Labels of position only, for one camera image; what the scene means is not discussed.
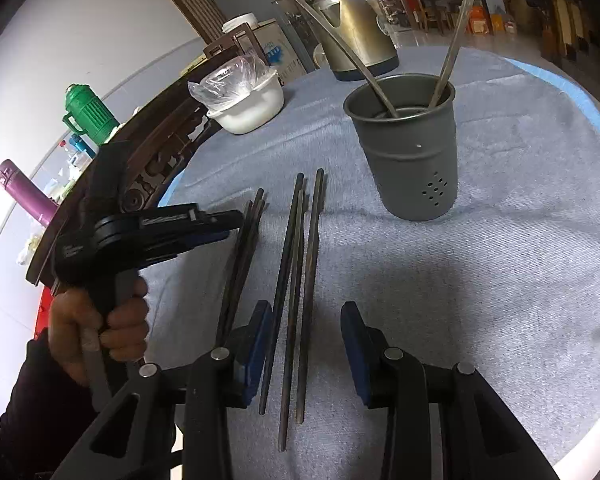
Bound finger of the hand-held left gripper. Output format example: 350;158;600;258
144;222;243;267
139;206;244;234

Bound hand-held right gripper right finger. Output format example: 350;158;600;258
340;301;561;480

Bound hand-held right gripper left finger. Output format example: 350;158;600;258
50;300;274;480

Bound dark metal chopstick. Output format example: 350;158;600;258
278;190;309;455
258;172;306;416
219;187;265;348
295;167;326;426
227;200;270;336
214;200;253;333

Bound grey metal utensil holder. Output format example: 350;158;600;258
343;74;457;222

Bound person's left forearm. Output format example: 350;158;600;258
0;334;98;480

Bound person's left hand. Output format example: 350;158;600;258
47;277;151;387

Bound dark carved wooden sideboard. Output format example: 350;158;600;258
25;67;221;293

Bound purple bottle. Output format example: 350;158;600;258
0;159;57;227

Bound white bowl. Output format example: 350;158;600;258
207;71;285;135

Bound green thermos flask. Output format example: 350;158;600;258
62;83;121;149

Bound clear plastic bag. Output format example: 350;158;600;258
187;54;277;111

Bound grey table cloth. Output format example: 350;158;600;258
142;46;600;480

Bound dark wooden chair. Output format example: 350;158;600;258
202;26;262;70

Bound white rice cooker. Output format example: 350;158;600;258
222;13;259;34

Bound chopstick in cup left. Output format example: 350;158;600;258
286;0;400;119

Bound brass-coloured electric kettle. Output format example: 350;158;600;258
312;0;400;82

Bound long metal utensil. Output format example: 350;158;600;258
426;0;485;110

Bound light blue table cover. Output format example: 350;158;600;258
162;57;600;211

